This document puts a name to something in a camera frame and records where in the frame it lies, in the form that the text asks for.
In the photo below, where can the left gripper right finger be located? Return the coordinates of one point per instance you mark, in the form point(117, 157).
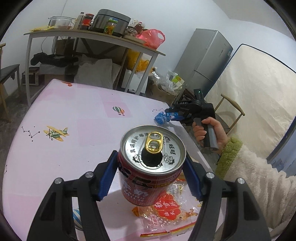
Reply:
point(243, 218)

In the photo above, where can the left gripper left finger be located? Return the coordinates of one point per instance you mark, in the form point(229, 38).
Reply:
point(54, 219)

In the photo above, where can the blue wrapper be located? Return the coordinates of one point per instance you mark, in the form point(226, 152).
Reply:
point(164, 117)

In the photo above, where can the red drink can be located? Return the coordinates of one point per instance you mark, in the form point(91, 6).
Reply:
point(150, 158)

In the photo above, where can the red clear snack wrapper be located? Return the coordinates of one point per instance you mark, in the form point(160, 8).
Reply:
point(176, 211)

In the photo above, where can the white fleece right forearm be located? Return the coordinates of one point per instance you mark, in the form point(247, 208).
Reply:
point(273, 190)

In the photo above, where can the cardboard box with trash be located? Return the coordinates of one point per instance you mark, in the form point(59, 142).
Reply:
point(164, 88)

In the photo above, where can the right hand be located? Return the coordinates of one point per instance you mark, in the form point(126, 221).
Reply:
point(199, 132)

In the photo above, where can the wooden chair black seat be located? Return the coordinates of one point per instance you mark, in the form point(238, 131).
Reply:
point(228, 114)

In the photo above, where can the silver refrigerator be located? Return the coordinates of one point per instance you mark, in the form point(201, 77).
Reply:
point(203, 60)

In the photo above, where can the beige mattress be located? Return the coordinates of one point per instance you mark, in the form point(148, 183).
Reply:
point(264, 88)

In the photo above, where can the pink plastic bag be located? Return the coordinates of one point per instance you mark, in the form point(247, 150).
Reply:
point(153, 38)

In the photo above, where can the grey side table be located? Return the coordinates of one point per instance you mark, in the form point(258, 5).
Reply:
point(80, 35)

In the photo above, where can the white sack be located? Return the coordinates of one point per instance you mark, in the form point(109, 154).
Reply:
point(96, 72)

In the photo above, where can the pickle jar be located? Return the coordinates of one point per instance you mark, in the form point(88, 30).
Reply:
point(110, 26)

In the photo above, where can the grey rice cooker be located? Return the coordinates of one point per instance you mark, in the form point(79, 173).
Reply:
point(102, 18)

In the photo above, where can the red sauce jar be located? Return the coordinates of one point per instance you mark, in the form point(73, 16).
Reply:
point(86, 21)

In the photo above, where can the black clothes pile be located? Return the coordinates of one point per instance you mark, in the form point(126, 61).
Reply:
point(55, 60)

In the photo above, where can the glass bowl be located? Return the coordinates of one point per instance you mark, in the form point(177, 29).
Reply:
point(60, 22)

